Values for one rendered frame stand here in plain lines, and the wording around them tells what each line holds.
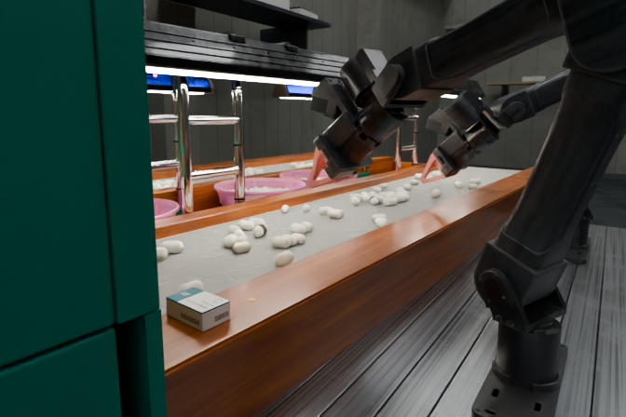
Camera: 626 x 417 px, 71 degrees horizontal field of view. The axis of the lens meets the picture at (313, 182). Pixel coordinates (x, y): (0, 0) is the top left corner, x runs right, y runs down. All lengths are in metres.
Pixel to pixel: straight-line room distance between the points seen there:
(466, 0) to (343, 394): 8.33
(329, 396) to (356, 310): 0.13
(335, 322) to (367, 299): 0.08
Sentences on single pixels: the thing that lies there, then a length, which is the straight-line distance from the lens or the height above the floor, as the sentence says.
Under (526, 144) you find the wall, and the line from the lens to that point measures 8.21.
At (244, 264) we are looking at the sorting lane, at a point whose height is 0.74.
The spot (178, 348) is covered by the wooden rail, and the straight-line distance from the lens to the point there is 0.43.
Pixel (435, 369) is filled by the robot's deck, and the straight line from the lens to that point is 0.59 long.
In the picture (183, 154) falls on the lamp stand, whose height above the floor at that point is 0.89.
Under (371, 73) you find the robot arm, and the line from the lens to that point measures 0.65.
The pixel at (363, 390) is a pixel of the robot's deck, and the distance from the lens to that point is 0.54.
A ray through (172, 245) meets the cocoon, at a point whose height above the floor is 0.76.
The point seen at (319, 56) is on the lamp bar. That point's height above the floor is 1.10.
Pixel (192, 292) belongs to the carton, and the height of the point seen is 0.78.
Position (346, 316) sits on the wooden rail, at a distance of 0.59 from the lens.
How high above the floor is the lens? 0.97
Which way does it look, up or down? 9 degrees down
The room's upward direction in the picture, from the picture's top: straight up
